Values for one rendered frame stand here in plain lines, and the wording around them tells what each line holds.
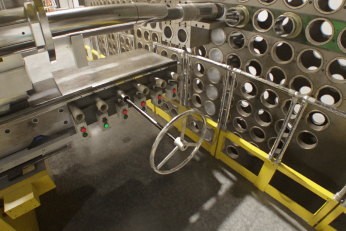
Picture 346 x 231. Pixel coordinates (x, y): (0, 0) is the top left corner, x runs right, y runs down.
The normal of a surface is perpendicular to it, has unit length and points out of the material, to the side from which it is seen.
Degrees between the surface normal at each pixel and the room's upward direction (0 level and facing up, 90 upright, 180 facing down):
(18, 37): 90
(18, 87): 90
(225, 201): 0
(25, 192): 0
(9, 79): 90
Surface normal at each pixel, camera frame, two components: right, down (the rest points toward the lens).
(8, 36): 0.65, 0.40
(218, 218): 0.00, -0.84
